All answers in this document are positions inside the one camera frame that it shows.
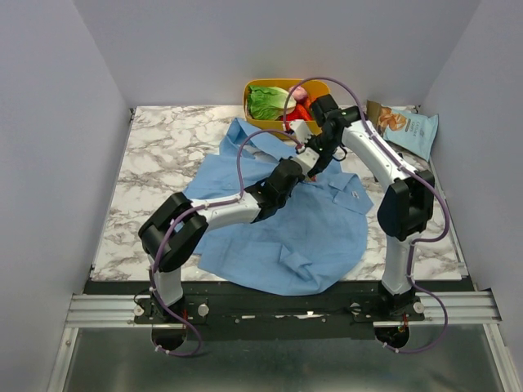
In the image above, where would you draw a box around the blue chip bag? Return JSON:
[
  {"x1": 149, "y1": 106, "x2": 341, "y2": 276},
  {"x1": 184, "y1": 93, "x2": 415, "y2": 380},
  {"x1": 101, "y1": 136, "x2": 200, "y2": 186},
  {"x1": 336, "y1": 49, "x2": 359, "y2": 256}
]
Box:
[{"x1": 367, "y1": 100, "x2": 439, "y2": 161}]

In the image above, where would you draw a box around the green lettuce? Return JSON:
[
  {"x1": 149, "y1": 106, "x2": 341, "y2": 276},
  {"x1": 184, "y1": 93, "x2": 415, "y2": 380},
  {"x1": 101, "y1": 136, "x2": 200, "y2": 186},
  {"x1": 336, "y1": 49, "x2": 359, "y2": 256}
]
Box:
[{"x1": 247, "y1": 85, "x2": 297, "y2": 121}]

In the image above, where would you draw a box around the red onion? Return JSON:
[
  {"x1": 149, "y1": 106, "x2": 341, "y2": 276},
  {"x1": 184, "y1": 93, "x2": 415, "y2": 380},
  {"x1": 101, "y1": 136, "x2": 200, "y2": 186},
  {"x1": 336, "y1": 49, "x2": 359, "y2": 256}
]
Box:
[{"x1": 288, "y1": 86, "x2": 309, "y2": 104}]

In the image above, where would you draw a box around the blue shirt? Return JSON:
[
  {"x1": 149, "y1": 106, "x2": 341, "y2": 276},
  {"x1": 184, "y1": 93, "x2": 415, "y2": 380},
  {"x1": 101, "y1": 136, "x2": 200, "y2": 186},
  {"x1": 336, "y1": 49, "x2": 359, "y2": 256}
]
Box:
[{"x1": 184, "y1": 118, "x2": 373, "y2": 296}]

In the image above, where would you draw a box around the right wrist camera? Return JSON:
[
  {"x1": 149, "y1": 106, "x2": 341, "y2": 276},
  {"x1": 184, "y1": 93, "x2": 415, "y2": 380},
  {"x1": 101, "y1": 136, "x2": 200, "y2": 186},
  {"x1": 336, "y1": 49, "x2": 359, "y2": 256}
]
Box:
[{"x1": 289, "y1": 119, "x2": 314, "y2": 145}]

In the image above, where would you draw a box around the purple cable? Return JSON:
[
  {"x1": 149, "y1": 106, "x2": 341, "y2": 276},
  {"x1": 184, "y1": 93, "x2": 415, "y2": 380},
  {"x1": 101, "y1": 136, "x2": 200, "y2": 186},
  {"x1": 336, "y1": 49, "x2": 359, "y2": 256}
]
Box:
[
  {"x1": 279, "y1": 77, "x2": 450, "y2": 354},
  {"x1": 149, "y1": 129, "x2": 306, "y2": 357}
]

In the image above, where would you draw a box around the red pepper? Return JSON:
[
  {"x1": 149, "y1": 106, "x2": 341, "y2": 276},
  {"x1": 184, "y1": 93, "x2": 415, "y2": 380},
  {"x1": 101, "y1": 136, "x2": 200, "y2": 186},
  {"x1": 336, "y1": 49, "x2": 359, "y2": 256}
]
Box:
[{"x1": 286, "y1": 104, "x2": 313, "y2": 122}]

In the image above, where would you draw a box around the yellow plastic basket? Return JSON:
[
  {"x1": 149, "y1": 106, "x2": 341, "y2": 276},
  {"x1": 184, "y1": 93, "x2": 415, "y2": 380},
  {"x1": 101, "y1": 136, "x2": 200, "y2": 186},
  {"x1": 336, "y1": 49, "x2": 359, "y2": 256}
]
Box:
[{"x1": 243, "y1": 78, "x2": 330, "y2": 135}]

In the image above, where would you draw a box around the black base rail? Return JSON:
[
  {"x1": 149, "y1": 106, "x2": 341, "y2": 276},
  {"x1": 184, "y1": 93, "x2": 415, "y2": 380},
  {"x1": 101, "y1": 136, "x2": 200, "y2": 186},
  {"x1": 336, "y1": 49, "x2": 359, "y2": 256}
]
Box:
[{"x1": 83, "y1": 279, "x2": 476, "y2": 348}]

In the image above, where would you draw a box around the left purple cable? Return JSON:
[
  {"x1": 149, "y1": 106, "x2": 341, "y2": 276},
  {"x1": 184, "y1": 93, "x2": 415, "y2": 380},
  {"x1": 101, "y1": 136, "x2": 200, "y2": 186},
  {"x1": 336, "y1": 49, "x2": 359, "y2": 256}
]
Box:
[{"x1": 149, "y1": 129, "x2": 306, "y2": 357}]

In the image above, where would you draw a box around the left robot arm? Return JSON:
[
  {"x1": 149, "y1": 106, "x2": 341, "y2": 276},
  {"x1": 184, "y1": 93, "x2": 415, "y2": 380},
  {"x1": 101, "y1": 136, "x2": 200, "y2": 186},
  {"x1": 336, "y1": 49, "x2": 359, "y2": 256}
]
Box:
[{"x1": 138, "y1": 148, "x2": 320, "y2": 323}]

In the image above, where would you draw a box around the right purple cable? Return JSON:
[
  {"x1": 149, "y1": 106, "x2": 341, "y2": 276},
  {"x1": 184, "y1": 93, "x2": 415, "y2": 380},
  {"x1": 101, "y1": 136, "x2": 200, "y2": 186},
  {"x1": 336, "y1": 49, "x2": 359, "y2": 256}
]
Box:
[{"x1": 279, "y1": 77, "x2": 450, "y2": 354}]

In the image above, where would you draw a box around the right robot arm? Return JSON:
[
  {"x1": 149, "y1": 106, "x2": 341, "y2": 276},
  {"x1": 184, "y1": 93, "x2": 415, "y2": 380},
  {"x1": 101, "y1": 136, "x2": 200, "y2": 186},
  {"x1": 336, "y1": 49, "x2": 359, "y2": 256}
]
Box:
[{"x1": 306, "y1": 94, "x2": 435, "y2": 320}]

